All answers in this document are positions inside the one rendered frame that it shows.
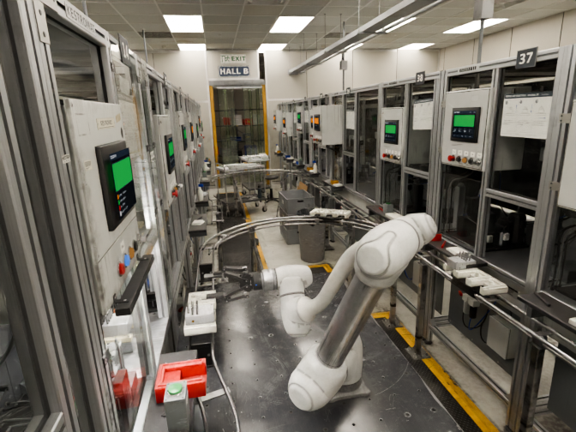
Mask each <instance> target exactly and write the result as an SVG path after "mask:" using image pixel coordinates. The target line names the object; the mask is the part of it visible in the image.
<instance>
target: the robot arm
mask: <svg viewBox="0 0 576 432"><path fill-rule="evenodd" d="M436 232H437V228H436V225H435V222H434V220H433V219H432V217H431V216H429V215H427V214H426V213H413V214H409V215H406V216H404V217H400V218H396V219H391V220H389V221H388V222H384V223H382V224H380V225H378V226H376V227H375V228H373V229H372V230H371V231H369V232H368V233H367V234H365V235H364V236H363V237H362V239H361V240H360V241H358V242H356V243H354V244H353V245H352V246H350V248H348V250H346V252H344V254H342V256H341V257H340V258H339V260H338V262H337V264H336V265H335V267H334V269H333V270H332V272H331V274H330V275H329V277H328V279H327V281H326V283H325V284H324V286H323V287H322V289H321V291H320V293H319V294H318V296H317V297H316V298H314V299H310V298H309V297H306V296H304V288H307V287H308V286H310V285H311V284H312V282H313V277H312V272H311V270H310V268H309V267H308V266H305V265H285V266H281V267H276V268H270V269H262V270H261V272H253V273H249V272H248V270H247V267H246V266H243V267H228V266H223V268H222V270H221V271H216V272H213V273H210V274H204V279H213V278H221V277H222V275H224V276H227V277H230V278H234V279H237V280H239V286H238V287H237V288H235V289H233V290H231V291H228V292H226V293H225V294H224V292H217V293H210V294H207V296H206V298H207V299H208V298H215V299H222V298H223V299H224V300H225V302H226V303H228V302H232V301H235V300H238V299H242V298H249V292H250V291H258V290H262V288H263V290H264V291H272V290H279V295H280V309H281V315H282V320H283V323H284V327H285V330H286V332H287V333H288V334H289V335H290V336H292V337H304V336H306V334H307V333H308V332H309V329H310V323H311V322H312V321H313V320H314V318H315V315H317V314H319V313H320V312H322V310H324V309H325V308H326V307H327V306H328V304H330V302H331V301H332V300H333V298H334V296H335V295H336V293H337V292H338V290H339V288H340V287H341V286H342V284H343V283H344V282H345V280H346V278H347V277H348V275H349V274H350V272H351V270H352V269H353V268H354V269H355V275H354V277H353V279H352V281H351V283H350V285H349V287H348V289H347V291H346V293H345V295H344V296H343V298H342V300H341V302H340V304H339V306H338V308H337V310H336V312H335V314H334V316H333V318H332V320H331V322H330V324H329V326H328V328H327V330H326V332H325V333H324V336H323V338H322V340H321V342H320V343H319V344H315V345H312V346H311V347H310V348H309V349H308V351H307V352H306V354H305V356H304V357H303V359H302V361H301V362H300V363H299V364H298V366H297V368H296V369H295V370H294V371H293V372H292V374H291V377H290V380H289V384H288V392H289V396H290V398H291V401H292V402H293V404H294V405H295V406H296V407H298V408H299V409H301V410H304V411H315V410H318V409H320V408H322V407H323V406H324V405H326V404H327V403H328V402H329V403H333V402H335V401H337V400H342V399H351V398H356V397H368V396H370V390H369V389H368V388H367V387H366V385H365V384H364V382H363V379H362V367H363V344H362V340H361V338H360V335H359V334H360V332H361V331H362V329H363V327H364V325H365V323H366V321H367V320H368V318H369V316H370V314H371V313H372V311H373V309H374V307H375V306H376V304H377V302H378V301H379V299H380V297H381V294H382V293H383V292H384V290H385V289H386V288H388V287H390V286H392V285H393V284H394V282H395V281H396V280H397V278H398V277H399V276H400V274H402V272H403V271H404V270H405V269H406V267H407V266H408V264H409V261H410V260H411V259H412V258H413V256H414V254H416V252H418V251H419V250H420V249H421V248H422V247H423V246H424V245H425V244H427V243H429V242H430V241H431V240H432V239H433V238H434V237H435V235H436ZM227 271H231V272H243V273H244V274H243V275H241V274H235V273H230V272H227ZM243 290H245V291H246V292H244V293H241V294H237V295H234V294H236V293H238V292H240V291H243ZM232 295H234V296H232Z"/></svg>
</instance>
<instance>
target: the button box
mask: <svg viewBox="0 0 576 432"><path fill-rule="evenodd" d="M174 383H180V384H181V385H182V386H183V390H182V391H181V392H180V393H177V394H169V393H168V388H169V386H170V385H172V384H174ZM164 405H165V413H163V414H161V416H162V417H166V422H167V428H168V432H189V423H190V408H189V396H188V388H187V381H177V382H171V383H167V384H166V388H165V396H164Z"/></svg>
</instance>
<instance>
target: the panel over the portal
mask: <svg viewBox="0 0 576 432"><path fill-rule="evenodd" d="M206 52H207V72H208V80H209V81H230V80H260V70H259V53H258V51H257V50H206ZM220 54H246V63H221V61H220ZM218 66H249V72H250V76H248V77H219V70H218Z"/></svg>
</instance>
